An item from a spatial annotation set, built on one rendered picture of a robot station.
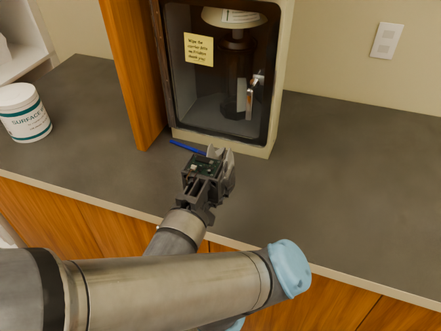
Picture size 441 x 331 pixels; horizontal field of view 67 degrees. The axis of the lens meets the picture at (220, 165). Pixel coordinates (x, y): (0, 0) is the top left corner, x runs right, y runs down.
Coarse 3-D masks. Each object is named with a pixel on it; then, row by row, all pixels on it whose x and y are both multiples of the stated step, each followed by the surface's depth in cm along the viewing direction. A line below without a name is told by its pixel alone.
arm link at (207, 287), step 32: (0, 256) 21; (32, 256) 22; (160, 256) 32; (192, 256) 35; (224, 256) 38; (256, 256) 43; (288, 256) 43; (0, 288) 19; (32, 288) 20; (64, 288) 22; (96, 288) 24; (128, 288) 26; (160, 288) 28; (192, 288) 31; (224, 288) 34; (256, 288) 39; (288, 288) 42; (0, 320) 19; (32, 320) 20; (64, 320) 29; (96, 320) 24; (128, 320) 26; (160, 320) 28; (192, 320) 31
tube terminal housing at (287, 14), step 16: (272, 0) 69; (288, 0) 70; (288, 16) 74; (288, 32) 80; (272, 96) 84; (272, 112) 88; (272, 128) 93; (208, 144) 105; (224, 144) 102; (240, 144) 100; (272, 144) 102
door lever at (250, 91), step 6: (252, 84) 81; (258, 84) 82; (252, 90) 78; (246, 96) 80; (252, 96) 79; (246, 102) 81; (252, 102) 81; (246, 108) 82; (252, 108) 82; (246, 114) 83; (252, 114) 84
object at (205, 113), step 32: (160, 0) 76; (192, 0) 74; (224, 0) 71; (256, 0) 69; (192, 32) 79; (224, 32) 76; (256, 32) 73; (192, 64) 85; (224, 64) 82; (256, 64) 79; (192, 96) 92; (224, 96) 88; (256, 96) 85; (192, 128) 100; (224, 128) 96; (256, 128) 92
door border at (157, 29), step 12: (156, 0) 77; (156, 12) 79; (156, 24) 81; (156, 36) 83; (156, 48) 85; (168, 72) 89; (168, 84) 92; (168, 96) 95; (168, 108) 98; (168, 120) 101
